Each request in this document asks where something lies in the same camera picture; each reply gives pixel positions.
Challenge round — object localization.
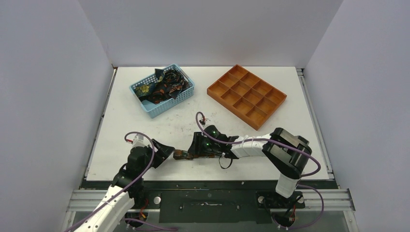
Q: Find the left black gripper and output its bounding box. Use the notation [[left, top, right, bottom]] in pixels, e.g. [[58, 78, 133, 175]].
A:
[[139, 140, 174, 175]]

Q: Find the orange floral necktie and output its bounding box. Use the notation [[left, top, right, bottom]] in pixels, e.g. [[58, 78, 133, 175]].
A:
[[173, 150, 222, 160]]

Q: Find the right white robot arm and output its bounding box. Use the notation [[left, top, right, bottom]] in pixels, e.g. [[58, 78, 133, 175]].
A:
[[185, 125, 312, 207]]

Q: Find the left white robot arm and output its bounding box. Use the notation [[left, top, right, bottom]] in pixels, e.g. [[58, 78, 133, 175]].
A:
[[71, 135, 175, 232]]

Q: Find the light blue plastic basket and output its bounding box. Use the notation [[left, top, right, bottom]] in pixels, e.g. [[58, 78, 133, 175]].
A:
[[129, 64, 195, 118]]

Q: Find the dark tie with yellow flowers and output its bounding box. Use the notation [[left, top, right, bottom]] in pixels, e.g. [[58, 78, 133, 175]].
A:
[[134, 83, 157, 101]]

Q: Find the black tie with orange swirls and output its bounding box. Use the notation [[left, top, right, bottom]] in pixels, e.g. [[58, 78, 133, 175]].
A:
[[146, 69, 189, 104]]

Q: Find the orange wooden compartment tray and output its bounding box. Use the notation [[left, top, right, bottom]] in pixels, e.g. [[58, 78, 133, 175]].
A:
[[207, 64, 287, 130]]

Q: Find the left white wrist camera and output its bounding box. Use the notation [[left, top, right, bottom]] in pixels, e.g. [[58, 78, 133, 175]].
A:
[[132, 134, 145, 147]]

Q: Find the black metal base plate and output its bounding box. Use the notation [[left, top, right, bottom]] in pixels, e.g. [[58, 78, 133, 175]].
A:
[[128, 181, 305, 224]]

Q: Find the aluminium frame rail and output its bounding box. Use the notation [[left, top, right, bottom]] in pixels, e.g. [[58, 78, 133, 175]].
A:
[[296, 68, 359, 232]]

